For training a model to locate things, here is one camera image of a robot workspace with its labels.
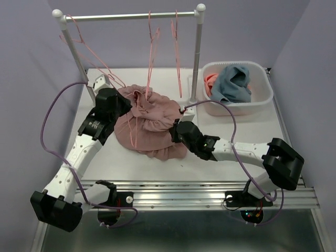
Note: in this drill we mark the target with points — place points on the white plastic basin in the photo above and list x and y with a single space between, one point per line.
261 91

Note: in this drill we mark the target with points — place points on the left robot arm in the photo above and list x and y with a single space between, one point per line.
59 204

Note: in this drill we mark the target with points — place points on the pink dress hanger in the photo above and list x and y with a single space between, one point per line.
138 113

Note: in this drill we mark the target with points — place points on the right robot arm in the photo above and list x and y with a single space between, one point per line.
282 164

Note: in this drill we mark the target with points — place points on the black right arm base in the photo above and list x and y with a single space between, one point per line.
251 208

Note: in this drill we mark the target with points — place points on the dusty pink dress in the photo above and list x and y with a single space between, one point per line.
161 114

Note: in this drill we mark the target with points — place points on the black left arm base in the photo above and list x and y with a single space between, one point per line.
117 211

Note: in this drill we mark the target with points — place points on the blue denim skirt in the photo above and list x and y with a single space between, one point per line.
231 85

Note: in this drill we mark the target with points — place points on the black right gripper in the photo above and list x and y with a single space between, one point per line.
174 130

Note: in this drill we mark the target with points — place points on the aluminium rail frame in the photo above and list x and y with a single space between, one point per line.
190 184

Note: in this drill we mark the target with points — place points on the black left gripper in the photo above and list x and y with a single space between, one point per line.
127 105

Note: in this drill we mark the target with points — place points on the pink denim skirt hanger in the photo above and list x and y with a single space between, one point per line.
154 36

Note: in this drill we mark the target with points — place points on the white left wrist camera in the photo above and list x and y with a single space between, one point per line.
100 82

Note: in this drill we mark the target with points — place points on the coral pink skirt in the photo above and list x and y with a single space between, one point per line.
209 83

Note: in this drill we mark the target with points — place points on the white clothes rack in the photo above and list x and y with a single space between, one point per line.
198 13

